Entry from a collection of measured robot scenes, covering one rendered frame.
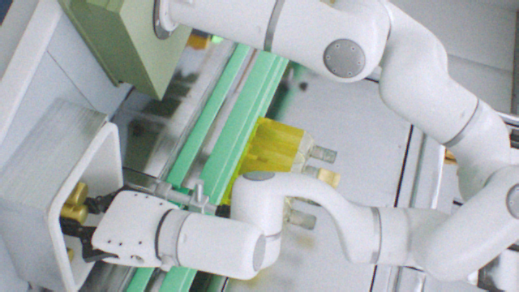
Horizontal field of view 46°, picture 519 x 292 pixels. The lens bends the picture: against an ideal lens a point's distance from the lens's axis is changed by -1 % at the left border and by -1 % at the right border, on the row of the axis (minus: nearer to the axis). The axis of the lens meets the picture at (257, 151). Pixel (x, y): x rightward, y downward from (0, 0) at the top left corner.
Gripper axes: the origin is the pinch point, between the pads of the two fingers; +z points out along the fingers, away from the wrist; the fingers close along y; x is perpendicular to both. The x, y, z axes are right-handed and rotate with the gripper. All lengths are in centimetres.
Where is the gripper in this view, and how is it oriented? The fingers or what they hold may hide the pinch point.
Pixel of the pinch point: (78, 216)
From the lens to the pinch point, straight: 94.9
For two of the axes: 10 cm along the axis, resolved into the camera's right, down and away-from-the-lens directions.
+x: -1.5, -6.7, -7.2
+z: -9.3, -1.4, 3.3
